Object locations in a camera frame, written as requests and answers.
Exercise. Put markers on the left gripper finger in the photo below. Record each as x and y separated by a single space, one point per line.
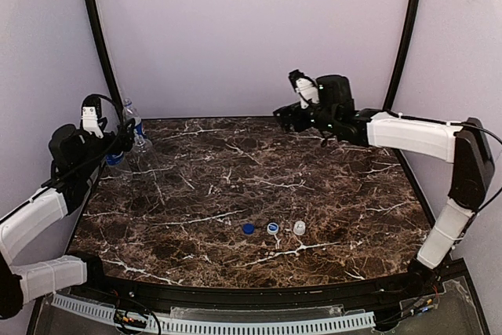
126 131
123 147

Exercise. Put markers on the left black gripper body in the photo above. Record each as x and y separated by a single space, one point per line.
118 138

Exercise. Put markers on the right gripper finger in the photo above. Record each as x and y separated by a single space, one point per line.
286 123
287 110

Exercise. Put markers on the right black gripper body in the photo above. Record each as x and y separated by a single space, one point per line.
296 118

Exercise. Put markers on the blue cap pepsi bottle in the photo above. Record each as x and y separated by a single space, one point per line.
130 112

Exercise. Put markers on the white cap blue label bottle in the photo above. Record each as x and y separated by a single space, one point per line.
119 167

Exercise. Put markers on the white bottle cap blue top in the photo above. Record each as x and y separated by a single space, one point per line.
272 228

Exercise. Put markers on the clear plastic bottle cap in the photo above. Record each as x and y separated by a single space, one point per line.
299 228

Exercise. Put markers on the clear unlabeled plastic bottle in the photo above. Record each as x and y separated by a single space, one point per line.
144 161

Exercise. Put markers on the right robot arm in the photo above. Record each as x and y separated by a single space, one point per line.
326 104

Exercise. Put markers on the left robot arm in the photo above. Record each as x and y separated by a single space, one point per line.
78 158

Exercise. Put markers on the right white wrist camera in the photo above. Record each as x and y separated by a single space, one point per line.
305 88

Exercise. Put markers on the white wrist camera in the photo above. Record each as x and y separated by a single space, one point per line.
305 88
92 120

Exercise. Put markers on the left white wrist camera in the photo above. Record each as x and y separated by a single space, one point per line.
92 120

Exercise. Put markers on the left black frame post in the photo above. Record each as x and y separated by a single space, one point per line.
103 55

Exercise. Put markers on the black frame post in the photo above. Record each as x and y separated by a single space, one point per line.
103 55
402 52

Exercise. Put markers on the black front frame rail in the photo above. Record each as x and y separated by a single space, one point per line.
372 294

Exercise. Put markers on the right black frame post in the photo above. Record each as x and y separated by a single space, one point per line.
402 52

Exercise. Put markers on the white slotted cable duct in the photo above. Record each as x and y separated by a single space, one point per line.
137 322

